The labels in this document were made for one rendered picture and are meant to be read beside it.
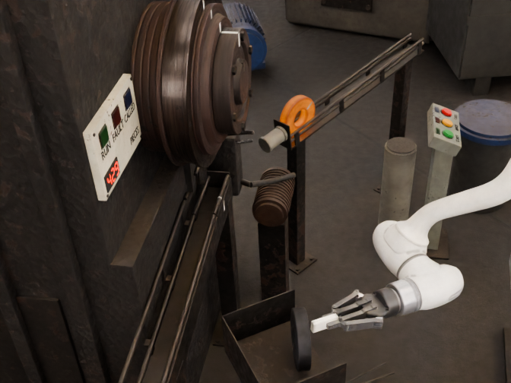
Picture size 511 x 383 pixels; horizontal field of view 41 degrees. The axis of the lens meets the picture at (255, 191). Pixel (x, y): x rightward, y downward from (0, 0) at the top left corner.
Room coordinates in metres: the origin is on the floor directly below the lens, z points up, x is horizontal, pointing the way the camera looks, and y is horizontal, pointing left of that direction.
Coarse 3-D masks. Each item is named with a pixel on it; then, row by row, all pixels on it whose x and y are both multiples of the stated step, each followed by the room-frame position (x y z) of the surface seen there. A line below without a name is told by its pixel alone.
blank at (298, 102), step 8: (296, 96) 2.10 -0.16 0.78; (304, 96) 2.11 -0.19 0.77; (288, 104) 2.07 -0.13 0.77; (296, 104) 2.06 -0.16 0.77; (304, 104) 2.09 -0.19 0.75; (312, 104) 2.12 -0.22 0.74; (288, 112) 2.04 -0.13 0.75; (296, 112) 2.06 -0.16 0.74; (304, 112) 2.11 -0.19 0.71; (312, 112) 2.12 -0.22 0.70; (280, 120) 2.05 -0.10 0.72; (288, 120) 2.04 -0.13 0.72; (304, 120) 2.10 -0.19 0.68; (296, 128) 2.06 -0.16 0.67
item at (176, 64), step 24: (192, 0) 1.63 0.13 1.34; (216, 0) 1.76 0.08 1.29; (168, 24) 1.55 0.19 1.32; (192, 24) 1.53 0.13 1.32; (168, 48) 1.50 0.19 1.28; (192, 48) 1.51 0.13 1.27; (168, 72) 1.46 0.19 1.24; (168, 96) 1.44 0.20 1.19; (168, 120) 1.43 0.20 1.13; (192, 144) 1.42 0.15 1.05
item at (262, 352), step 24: (240, 312) 1.17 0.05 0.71; (264, 312) 1.20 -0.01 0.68; (288, 312) 1.22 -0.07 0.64; (240, 336) 1.17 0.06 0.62; (264, 336) 1.18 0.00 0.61; (288, 336) 1.17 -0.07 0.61; (240, 360) 1.05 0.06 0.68; (264, 360) 1.10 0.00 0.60; (288, 360) 1.10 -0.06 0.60; (312, 360) 1.10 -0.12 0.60
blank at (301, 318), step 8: (296, 312) 1.12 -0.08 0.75; (304, 312) 1.12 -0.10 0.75; (296, 320) 1.10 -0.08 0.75; (304, 320) 1.10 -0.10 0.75; (296, 328) 1.08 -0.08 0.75; (304, 328) 1.08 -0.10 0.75; (296, 336) 1.07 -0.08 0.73; (304, 336) 1.06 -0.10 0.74; (296, 344) 1.07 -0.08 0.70; (304, 344) 1.05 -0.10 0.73; (296, 352) 1.06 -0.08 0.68; (304, 352) 1.04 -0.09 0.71; (296, 360) 1.06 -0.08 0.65; (304, 360) 1.03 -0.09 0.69; (296, 368) 1.06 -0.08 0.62; (304, 368) 1.03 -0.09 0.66
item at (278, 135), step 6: (276, 126) 2.04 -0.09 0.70; (270, 132) 2.01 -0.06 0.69; (276, 132) 2.01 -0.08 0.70; (282, 132) 2.01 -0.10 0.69; (264, 138) 1.97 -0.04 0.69; (270, 138) 1.98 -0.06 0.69; (276, 138) 1.99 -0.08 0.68; (282, 138) 2.00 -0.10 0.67; (264, 144) 1.97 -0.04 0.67; (270, 144) 1.96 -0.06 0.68; (276, 144) 1.98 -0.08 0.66; (264, 150) 1.98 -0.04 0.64; (270, 150) 1.96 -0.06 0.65
